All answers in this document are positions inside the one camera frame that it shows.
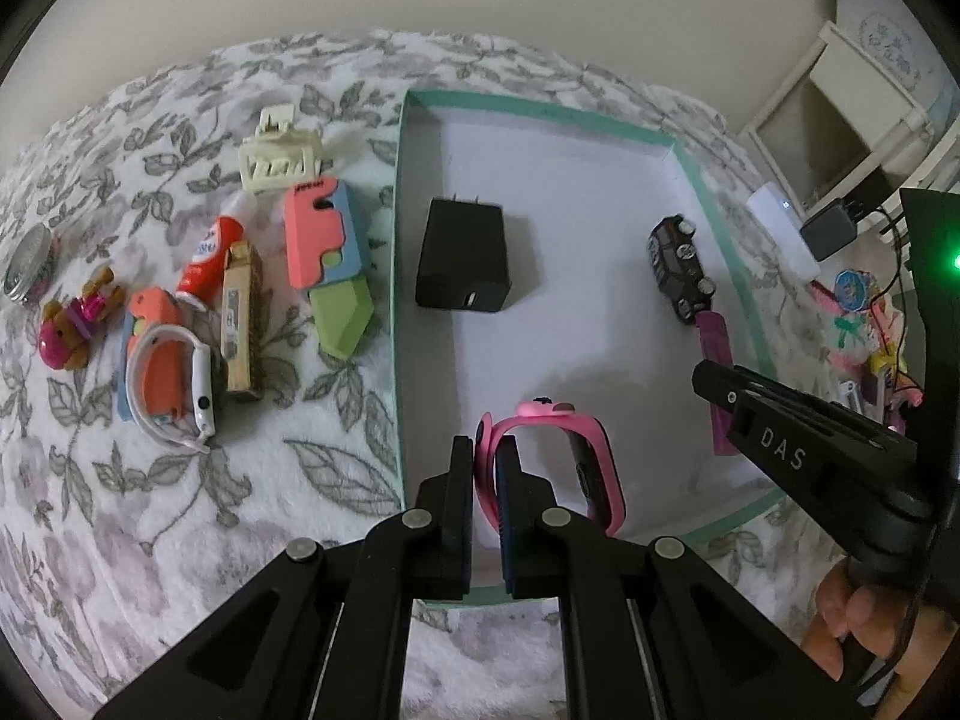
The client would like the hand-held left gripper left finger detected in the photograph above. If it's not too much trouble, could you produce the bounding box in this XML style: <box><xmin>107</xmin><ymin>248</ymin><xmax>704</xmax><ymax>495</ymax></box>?
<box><xmin>94</xmin><ymin>435</ymin><xmax>476</xmax><ymax>720</ymax></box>

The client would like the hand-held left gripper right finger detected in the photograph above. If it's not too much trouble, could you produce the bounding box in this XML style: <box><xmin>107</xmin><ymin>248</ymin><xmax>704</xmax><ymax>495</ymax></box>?
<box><xmin>495</xmin><ymin>436</ymin><xmax>882</xmax><ymax>720</ymax></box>

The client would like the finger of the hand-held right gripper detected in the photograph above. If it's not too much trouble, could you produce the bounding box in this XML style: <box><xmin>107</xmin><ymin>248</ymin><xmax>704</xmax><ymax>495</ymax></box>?
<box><xmin>739</xmin><ymin>366</ymin><xmax>912</xmax><ymax>445</ymax></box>
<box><xmin>691</xmin><ymin>361</ymin><xmax>920</xmax><ymax>541</ymax></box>

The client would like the pink smartwatch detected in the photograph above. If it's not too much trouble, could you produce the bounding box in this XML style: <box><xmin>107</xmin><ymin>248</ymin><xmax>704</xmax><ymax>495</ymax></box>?
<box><xmin>474</xmin><ymin>397</ymin><xmax>627</xmax><ymax>541</ymax></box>

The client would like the purple plastic strip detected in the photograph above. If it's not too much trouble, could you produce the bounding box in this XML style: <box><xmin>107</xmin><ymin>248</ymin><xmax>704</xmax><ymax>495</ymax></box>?
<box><xmin>696</xmin><ymin>311</ymin><xmax>747</xmax><ymax>458</ymax></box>

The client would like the teal-rimmed white tray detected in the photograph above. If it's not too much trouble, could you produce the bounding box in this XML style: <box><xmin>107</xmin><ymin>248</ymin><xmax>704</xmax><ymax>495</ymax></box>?
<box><xmin>390</xmin><ymin>88</ymin><xmax>815</xmax><ymax>608</ymax></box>

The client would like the large pink blue toy knife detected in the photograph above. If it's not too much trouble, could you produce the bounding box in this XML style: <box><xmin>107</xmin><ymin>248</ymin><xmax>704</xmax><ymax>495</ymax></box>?
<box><xmin>283</xmin><ymin>178</ymin><xmax>374</xmax><ymax>359</ymax></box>

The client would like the small orange toy knife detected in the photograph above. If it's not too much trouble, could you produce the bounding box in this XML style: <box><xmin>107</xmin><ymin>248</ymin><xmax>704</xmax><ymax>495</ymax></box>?
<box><xmin>118</xmin><ymin>287</ymin><xmax>188</xmax><ymax>425</ymax></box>

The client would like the cream hair claw clip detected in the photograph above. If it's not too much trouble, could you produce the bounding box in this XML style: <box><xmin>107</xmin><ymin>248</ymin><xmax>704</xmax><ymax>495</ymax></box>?
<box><xmin>238</xmin><ymin>109</ymin><xmax>325</xmax><ymax>192</ymax></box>

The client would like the pink toy figure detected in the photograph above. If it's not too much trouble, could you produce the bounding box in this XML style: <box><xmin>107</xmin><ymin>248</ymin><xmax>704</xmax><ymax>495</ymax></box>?
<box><xmin>39</xmin><ymin>266</ymin><xmax>127</xmax><ymax>372</ymax></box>

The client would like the glass jar with metal lid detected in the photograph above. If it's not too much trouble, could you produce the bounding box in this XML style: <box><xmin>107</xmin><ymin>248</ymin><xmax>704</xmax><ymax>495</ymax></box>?
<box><xmin>2</xmin><ymin>229</ymin><xmax>55</xmax><ymax>305</ymax></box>

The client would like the person's right hand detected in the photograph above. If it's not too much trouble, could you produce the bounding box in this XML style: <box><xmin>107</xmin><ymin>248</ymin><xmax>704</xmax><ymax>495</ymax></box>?
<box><xmin>799</xmin><ymin>562</ymin><xmax>960</xmax><ymax>720</ymax></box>

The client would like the pink toy set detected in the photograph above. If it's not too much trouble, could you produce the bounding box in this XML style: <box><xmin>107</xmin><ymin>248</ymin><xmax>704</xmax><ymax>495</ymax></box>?
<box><xmin>814</xmin><ymin>292</ymin><xmax>927</xmax><ymax>421</ymax></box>

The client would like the round blue patterned toy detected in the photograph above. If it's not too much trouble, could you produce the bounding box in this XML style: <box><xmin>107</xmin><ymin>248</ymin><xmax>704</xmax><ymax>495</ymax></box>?
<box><xmin>834</xmin><ymin>268</ymin><xmax>878</xmax><ymax>312</ymax></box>

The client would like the black power adapter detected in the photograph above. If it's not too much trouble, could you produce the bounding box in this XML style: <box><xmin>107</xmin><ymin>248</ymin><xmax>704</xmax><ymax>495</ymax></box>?
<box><xmin>800</xmin><ymin>199</ymin><xmax>863</xmax><ymax>263</ymax></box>

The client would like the white power bank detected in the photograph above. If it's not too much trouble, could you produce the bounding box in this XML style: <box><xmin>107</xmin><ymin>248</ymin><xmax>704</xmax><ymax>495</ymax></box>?
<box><xmin>748</xmin><ymin>184</ymin><xmax>822</xmax><ymax>282</ymax></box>

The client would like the black toy car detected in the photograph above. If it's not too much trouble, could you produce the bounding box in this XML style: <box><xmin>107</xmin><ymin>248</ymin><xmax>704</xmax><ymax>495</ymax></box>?
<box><xmin>647</xmin><ymin>214</ymin><xmax>715</xmax><ymax>327</ymax></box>

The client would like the floral grey white blanket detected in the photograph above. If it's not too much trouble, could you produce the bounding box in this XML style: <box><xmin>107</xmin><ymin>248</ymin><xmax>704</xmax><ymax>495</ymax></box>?
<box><xmin>0</xmin><ymin>28</ymin><xmax>901</xmax><ymax>720</ymax></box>

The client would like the white smartwatch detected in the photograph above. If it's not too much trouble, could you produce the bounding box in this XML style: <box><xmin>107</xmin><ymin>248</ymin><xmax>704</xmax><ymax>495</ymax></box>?
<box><xmin>124</xmin><ymin>322</ymin><xmax>226</xmax><ymax>455</ymax></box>

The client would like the white shelf unit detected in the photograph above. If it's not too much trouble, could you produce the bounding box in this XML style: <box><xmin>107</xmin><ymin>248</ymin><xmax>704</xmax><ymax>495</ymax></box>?
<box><xmin>739</xmin><ymin>19</ymin><xmax>946</xmax><ymax>218</ymax></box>

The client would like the white printed cloth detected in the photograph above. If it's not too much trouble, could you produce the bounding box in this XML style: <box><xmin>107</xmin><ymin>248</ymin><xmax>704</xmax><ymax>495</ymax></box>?
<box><xmin>821</xmin><ymin>0</ymin><xmax>953</xmax><ymax>136</ymax></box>

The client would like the red glue stick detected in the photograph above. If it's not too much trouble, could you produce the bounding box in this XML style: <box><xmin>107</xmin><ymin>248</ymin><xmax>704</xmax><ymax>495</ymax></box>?
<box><xmin>176</xmin><ymin>191</ymin><xmax>252</xmax><ymax>308</ymax></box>

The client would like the black cable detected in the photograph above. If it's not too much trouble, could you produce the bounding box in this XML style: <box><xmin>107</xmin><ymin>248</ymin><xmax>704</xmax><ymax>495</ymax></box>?
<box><xmin>855</xmin><ymin>206</ymin><xmax>912</xmax><ymax>406</ymax></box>

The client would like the black wall charger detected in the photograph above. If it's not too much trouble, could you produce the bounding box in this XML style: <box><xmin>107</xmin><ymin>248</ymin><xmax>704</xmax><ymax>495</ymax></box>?
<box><xmin>415</xmin><ymin>195</ymin><xmax>505</xmax><ymax>314</ymax></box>

